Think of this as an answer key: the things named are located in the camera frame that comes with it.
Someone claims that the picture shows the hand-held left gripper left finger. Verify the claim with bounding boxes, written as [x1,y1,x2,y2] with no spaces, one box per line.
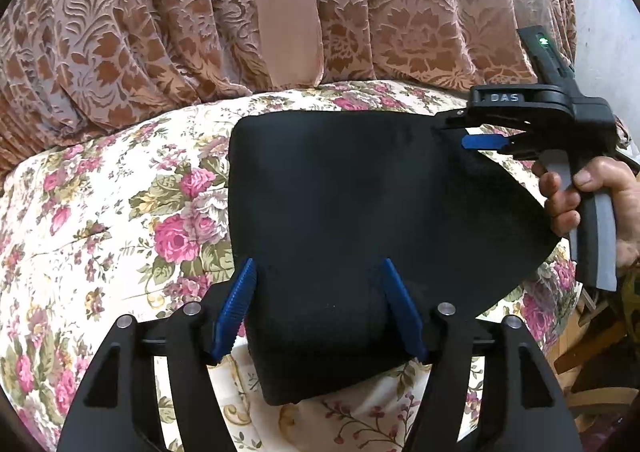
[57,257,263,452]

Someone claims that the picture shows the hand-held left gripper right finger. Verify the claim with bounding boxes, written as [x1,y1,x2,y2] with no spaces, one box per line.
[381,257,583,452]

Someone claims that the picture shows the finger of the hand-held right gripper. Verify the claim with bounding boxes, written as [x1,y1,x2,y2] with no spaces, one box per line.
[434,107,526,134]
[461,132,533,160]

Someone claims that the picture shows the wooden furniture frame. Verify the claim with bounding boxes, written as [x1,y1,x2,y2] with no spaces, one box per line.
[547,277,640,413]

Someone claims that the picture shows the person's right hand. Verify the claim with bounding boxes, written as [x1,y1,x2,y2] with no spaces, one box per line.
[537,155,640,279]

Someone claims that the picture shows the brown floral curtain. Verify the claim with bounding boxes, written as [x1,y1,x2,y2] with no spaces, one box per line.
[0,0,580,179]

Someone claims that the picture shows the black pants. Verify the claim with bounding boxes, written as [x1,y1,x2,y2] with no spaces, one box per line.
[227,110,562,408]

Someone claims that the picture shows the person's right forearm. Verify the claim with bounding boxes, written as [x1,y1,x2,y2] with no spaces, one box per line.
[619,257,640,338]

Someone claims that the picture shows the floral bed blanket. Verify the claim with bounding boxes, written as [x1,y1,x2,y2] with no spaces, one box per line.
[0,80,586,452]

